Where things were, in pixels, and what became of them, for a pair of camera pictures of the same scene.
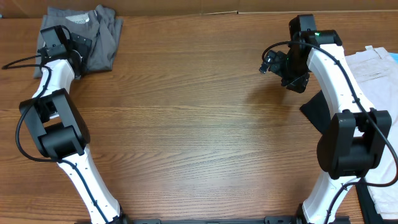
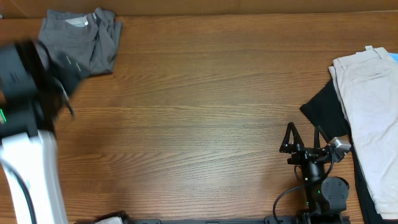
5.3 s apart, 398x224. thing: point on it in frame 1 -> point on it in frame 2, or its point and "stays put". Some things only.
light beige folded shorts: x=375 y=73 stays put
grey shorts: x=96 y=22 stays put
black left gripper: x=84 y=49 -> x=71 y=79
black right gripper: x=298 y=83 -> x=305 y=154
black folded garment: x=317 y=111 stays put
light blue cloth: x=395 y=56 stays put
